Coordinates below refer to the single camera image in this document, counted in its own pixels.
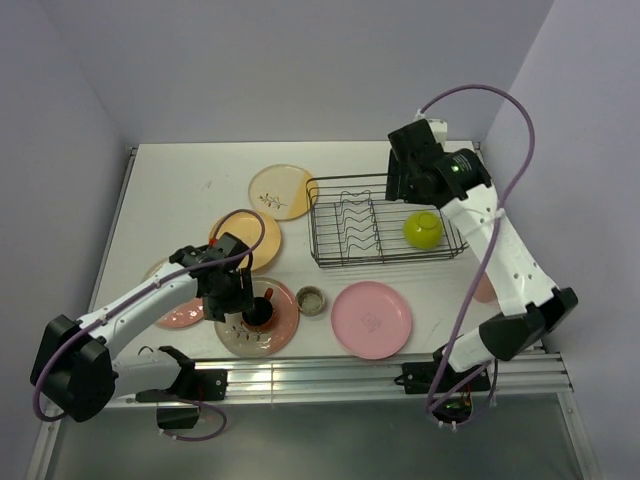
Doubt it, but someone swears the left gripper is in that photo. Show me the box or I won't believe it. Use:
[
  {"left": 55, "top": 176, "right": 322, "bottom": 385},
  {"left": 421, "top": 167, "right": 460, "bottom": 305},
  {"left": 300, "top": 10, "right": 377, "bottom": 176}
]
[{"left": 202, "top": 266, "right": 254, "bottom": 322}]

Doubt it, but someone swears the red black mug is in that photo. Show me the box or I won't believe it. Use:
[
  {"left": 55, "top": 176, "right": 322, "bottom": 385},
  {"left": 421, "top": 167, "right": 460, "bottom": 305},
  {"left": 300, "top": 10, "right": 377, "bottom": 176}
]
[{"left": 242, "top": 287, "right": 276, "bottom": 333}]

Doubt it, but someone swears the lime green bowl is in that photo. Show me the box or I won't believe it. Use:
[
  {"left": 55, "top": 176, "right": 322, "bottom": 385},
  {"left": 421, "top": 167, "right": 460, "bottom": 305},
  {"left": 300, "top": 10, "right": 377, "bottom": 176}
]
[{"left": 403, "top": 211, "right": 443, "bottom": 250}]

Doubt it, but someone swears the speckled ceramic cup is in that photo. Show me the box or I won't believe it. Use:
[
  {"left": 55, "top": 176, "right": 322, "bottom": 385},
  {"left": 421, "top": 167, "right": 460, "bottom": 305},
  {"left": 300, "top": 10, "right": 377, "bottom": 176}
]
[{"left": 295, "top": 286, "right": 326, "bottom": 317}]

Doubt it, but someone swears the pink plastic cup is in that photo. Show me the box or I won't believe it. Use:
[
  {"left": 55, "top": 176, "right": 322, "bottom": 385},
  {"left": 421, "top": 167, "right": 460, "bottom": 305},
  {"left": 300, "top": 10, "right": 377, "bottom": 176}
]
[{"left": 473, "top": 274, "right": 497, "bottom": 303}]

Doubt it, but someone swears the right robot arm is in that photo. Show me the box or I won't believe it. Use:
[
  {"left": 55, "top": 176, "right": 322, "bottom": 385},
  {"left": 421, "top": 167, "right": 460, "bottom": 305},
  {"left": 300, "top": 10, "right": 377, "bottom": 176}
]
[{"left": 385, "top": 119, "right": 578, "bottom": 390}]

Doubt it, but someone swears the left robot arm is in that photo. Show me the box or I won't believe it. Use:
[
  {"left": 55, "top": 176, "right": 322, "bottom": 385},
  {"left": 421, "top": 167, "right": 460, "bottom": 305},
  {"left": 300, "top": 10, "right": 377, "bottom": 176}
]
[{"left": 30, "top": 233, "right": 255, "bottom": 422}]

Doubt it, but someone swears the beige pink branch plate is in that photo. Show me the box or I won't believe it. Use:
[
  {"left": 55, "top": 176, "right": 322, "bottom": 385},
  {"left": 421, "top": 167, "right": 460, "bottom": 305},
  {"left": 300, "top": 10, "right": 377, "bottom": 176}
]
[{"left": 214, "top": 277, "right": 300, "bottom": 358}]

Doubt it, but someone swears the large pink white plate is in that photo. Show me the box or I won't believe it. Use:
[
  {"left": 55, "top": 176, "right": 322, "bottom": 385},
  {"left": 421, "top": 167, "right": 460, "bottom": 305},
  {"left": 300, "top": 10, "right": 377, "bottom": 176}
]
[{"left": 141, "top": 256, "right": 211, "bottom": 330}]

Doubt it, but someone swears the orange bear plate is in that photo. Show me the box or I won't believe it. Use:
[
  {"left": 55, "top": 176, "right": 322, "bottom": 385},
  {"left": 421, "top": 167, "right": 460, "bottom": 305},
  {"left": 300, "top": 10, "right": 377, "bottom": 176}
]
[{"left": 208, "top": 209, "right": 283, "bottom": 274}]

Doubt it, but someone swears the beige yellow branch plate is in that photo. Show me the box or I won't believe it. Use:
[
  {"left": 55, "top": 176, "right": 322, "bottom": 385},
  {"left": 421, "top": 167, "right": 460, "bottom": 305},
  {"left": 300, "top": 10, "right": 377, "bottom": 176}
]
[{"left": 248, "top": 164, "right": 317, "bottom": 221}]

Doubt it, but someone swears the pink bear plate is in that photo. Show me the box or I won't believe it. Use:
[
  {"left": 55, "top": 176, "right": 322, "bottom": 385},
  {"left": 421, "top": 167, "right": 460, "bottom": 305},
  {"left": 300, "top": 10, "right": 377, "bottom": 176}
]
[{"left": 331, "top": 281, "right": 413, "bottom": 360}]

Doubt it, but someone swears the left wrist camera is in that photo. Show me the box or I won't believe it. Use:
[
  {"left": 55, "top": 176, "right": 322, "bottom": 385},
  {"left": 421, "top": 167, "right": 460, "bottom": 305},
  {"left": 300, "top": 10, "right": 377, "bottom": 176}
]
[{"left": 208, "top": 233, "right": 252, "bottom": 263}]

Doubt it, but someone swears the black wire dish rack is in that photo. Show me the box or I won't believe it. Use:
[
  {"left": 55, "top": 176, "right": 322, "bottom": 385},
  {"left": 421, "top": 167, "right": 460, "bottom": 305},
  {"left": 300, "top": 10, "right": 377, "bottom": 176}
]
[{"left": 305, "top": 173, "right": 468, "bottom": 268}]

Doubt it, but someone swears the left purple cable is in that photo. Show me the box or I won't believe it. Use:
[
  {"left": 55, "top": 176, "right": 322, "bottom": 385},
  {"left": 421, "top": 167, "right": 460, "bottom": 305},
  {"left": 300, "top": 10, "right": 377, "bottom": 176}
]
[{"left": 31, "top": 208, "right": 267, "bottom": 443}]

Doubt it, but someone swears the purple cable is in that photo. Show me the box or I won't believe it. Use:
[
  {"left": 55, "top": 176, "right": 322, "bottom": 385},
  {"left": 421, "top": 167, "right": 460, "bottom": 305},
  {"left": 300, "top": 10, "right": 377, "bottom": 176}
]
[
  {"left": 415, "top": 83, "right": 536, "bottom": 427},
  {"left": 31, "top": 208, "right": 267, "bottom": 443}
]

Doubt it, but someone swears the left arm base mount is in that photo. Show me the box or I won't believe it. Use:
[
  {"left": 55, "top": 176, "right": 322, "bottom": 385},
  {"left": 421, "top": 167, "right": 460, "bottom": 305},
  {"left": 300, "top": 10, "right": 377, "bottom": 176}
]
[{"left": 136, "top": 346, "right": 228, "bottom": 443}]

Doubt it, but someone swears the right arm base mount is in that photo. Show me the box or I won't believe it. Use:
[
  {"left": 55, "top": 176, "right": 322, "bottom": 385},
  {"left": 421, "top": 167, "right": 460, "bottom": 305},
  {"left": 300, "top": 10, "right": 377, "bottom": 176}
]
[{"left": 393, "top": 360, "right": 497, "bottom": 431}]

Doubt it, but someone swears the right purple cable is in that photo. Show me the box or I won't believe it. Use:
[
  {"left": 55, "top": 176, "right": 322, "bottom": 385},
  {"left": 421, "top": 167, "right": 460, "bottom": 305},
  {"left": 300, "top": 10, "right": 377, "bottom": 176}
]
[{"left": 415, "top": 83, "right": 536, "bottom": 427}]

